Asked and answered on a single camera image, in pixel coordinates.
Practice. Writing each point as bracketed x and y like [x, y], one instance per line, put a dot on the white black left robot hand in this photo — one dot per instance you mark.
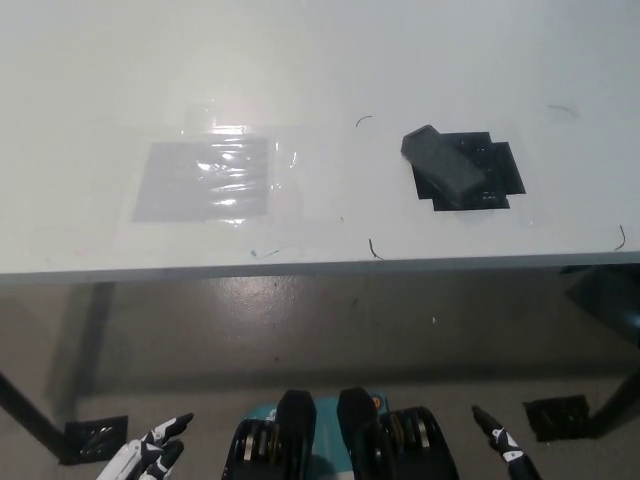
[150, 447]

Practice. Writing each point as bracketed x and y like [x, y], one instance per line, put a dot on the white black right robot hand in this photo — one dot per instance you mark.
[510, 442]

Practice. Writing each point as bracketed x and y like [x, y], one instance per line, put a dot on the dark grey whiteboard eraser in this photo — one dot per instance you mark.
[442, 162]

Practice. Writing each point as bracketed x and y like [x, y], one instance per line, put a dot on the clear film over black spot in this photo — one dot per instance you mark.
[527, 216]

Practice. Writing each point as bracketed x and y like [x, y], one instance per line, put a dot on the black tape marked spot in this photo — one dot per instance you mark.
[500, 170]

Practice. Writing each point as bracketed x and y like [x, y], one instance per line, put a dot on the dark table underframe brace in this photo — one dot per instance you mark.
[607, 300]

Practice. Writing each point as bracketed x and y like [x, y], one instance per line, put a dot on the grey rectangular patch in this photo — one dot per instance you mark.
[165, 190]

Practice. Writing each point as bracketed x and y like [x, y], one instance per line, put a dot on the clear film over grey patch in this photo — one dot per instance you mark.
[300, 200]

